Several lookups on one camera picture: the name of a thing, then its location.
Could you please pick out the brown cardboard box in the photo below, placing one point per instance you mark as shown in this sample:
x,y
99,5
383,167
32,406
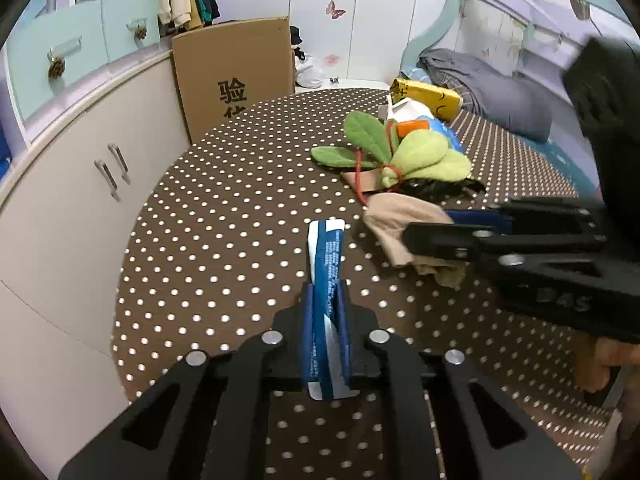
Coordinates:
x,y
230,60

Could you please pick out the faded pink butterfly sticker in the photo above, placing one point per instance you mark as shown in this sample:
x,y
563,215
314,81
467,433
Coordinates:
x,y
332,59

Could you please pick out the blue shopping bag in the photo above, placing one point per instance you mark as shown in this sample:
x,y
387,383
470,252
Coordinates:
x,y
4,155

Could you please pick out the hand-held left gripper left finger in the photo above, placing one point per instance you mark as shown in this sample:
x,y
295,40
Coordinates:
x,y
308,335

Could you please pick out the white blue plastic bag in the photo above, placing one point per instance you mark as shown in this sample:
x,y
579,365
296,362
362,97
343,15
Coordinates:
x,y
445,132

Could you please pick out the person's right hand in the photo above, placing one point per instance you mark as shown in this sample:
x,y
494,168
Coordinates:
x,y
597,362

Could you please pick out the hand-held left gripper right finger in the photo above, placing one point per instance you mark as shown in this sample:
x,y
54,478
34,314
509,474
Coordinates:
x,y
343,335

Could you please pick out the pine cone ornament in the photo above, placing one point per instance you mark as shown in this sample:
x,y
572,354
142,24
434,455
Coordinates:
x,y
141,33
56,67

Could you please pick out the green leaf plush toy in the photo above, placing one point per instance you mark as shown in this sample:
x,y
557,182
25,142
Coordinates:
x,y
425,152

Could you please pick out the beige cloth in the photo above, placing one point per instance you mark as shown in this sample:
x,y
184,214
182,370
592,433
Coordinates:
x,y
400,215

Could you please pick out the yellow snack bag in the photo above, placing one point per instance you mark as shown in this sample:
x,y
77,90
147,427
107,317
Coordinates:
x,y
425,97

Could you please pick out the grey pillow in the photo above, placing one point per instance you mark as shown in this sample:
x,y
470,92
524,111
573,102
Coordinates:
x,y
500,95

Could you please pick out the brown polka dot tablecloth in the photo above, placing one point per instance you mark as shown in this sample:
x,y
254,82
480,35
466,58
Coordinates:
x,y
225,210

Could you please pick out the black cloth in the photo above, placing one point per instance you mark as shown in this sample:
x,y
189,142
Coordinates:
x,y
296,36

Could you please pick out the white wardrobe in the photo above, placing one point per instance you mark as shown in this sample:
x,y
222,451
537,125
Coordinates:
x,y
380,25

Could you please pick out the orange wrapper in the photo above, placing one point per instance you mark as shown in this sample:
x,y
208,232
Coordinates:
x,y
412,127

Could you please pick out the small teal drawer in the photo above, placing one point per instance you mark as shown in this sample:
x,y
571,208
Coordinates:
x,y
127,15

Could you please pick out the blue white packet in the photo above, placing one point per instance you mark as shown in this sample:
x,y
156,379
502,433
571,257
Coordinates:
x,y
327,260

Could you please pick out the black shiny wrapper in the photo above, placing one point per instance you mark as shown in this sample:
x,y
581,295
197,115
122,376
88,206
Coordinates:
x,y
440,187

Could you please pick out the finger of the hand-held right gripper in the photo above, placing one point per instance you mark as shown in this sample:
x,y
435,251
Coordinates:
x,y
475,217
440,240

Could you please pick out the brown paper piece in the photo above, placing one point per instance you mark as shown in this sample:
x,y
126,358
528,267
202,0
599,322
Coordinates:
x,y
367,180

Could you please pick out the cream low cabinet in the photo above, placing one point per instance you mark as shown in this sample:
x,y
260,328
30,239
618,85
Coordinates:
x,y
65,200

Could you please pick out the large teal drawer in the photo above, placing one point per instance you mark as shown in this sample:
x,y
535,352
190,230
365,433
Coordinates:
x,y
50,40

